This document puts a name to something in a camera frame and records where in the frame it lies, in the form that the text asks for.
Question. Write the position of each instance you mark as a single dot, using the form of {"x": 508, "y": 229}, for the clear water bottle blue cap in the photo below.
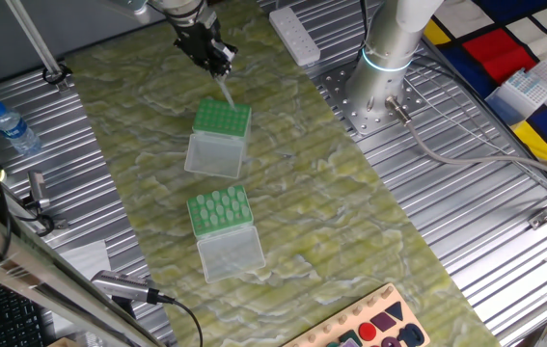
{"x": 15, "y": 130}

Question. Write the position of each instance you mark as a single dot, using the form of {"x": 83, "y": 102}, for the aluminium frame beam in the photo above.
{"x": 22, "y": 260}

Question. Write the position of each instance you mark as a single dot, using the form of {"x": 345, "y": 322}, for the wooden shape sorter board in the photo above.
{"x": 389, "y": 301}

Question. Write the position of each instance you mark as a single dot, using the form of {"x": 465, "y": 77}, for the white power strip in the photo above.
{"x": 294, "y": 36}

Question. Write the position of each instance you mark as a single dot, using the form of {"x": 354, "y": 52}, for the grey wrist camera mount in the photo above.
{"x": 145, "y": 12}

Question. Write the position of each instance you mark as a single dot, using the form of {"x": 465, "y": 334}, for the navy rounded block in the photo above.
{"x": 402, "y": 337}

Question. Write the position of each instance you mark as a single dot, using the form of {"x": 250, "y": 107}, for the black keyboard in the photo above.
{"x": 8, "y": 318}

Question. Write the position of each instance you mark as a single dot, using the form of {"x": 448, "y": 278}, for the small silver camera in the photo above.
{"x": 37, "y": 188}

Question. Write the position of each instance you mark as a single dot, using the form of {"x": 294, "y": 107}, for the aluminium pole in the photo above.
{"x": 33, "y": 36}

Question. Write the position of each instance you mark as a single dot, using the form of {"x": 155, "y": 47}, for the white paper sheet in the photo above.
{"x": 87, "y": 260}

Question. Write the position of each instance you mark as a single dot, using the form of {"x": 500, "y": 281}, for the purple round block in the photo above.
{"x": 391, "y": 343}

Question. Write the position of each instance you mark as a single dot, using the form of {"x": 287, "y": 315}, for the purple square block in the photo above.
{"x": 383, "y": 322}

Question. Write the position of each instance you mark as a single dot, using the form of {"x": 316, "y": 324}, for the red circle block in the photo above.
{"x": 367, "y": 331}

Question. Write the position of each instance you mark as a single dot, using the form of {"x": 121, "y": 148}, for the silver camera with black mount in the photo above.
{"x": 118, "y": 285}

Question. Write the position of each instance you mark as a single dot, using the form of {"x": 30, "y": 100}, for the silver perforated base plate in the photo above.
{"x": 374, "y": 125}

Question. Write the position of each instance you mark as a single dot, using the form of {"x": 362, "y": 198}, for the green marble pattern mat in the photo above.
{"x": 311, "y": 217}

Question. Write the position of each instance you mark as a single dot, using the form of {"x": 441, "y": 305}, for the dark teal block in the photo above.
{"x": 350, "y": 336}

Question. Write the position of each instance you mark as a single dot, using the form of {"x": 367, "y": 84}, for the lilac block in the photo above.
{"x": 350, "y": 344}

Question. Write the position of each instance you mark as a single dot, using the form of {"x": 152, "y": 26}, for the colourful Mondrian pattern cloth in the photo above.
{"x": 500, "y": 53}

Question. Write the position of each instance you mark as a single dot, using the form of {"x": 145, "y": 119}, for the navy triangle block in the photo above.
{"x": 396, "y": 310}

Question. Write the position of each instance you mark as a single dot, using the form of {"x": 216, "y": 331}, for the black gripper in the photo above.
{"x": 196, "y": 41}

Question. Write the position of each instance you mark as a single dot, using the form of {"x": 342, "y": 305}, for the green rack pipette tip box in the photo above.
{"x": 215, "y": 156}
{"x": 232, "y": 255}

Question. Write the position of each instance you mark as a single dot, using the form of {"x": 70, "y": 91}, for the white pipette tip box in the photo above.
{"x": 524, "y": 89}

